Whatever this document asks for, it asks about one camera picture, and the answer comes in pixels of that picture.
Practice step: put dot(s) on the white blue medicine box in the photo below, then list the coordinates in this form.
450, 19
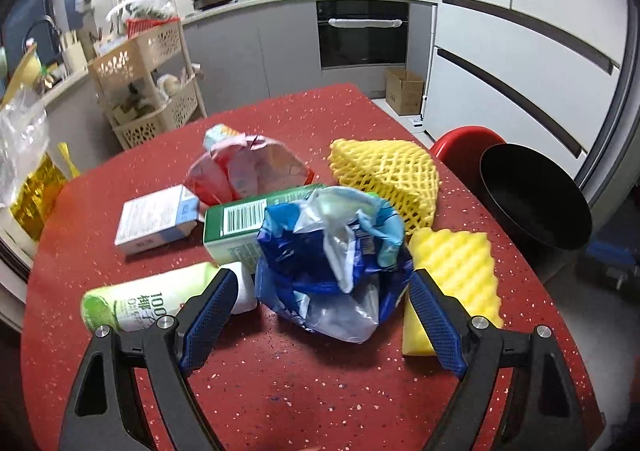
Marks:
156, 219

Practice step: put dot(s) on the blue plastic snack bag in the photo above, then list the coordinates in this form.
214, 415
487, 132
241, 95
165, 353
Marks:
335, 263

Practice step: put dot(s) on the black trash bin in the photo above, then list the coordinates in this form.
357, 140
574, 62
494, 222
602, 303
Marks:
537, 204

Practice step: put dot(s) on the clear plastic bag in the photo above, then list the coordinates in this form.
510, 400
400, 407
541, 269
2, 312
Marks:
24, 140

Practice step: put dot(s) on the yellow foam fruit net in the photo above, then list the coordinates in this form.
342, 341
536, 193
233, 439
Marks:
399, 171

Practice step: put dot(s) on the red basket on trolley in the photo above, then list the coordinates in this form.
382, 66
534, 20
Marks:
137, 26

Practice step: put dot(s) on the beige basket trolley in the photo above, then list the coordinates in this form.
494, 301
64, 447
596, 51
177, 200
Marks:
148, 85

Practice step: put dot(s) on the red chair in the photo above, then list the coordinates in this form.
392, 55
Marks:
462, 148

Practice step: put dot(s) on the white refrigerator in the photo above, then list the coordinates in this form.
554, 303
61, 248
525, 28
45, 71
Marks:
540, 73

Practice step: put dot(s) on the red white snack bag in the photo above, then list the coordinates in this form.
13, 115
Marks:
238, 165

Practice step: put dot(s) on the gold foil bag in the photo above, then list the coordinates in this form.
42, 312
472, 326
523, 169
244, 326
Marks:
37, 197

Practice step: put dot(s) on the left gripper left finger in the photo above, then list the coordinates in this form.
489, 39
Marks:
105, 411

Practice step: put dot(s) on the yellow wavy sponge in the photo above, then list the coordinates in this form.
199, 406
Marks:
462, 266

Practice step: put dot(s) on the cardboard box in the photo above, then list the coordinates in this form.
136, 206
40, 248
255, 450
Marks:
404, 91

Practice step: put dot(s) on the green white drink bottle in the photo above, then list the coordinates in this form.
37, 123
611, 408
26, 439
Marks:
136, 305

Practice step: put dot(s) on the green white carton box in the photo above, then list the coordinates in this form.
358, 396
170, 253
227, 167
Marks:
230, 230

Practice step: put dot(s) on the black kitchen faucet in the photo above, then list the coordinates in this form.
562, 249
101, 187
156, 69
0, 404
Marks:
46, 37

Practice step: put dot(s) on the black built-in oven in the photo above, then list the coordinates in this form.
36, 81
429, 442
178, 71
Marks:
362, 32

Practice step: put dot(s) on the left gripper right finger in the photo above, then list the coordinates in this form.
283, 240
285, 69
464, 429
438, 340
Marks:
542, 410

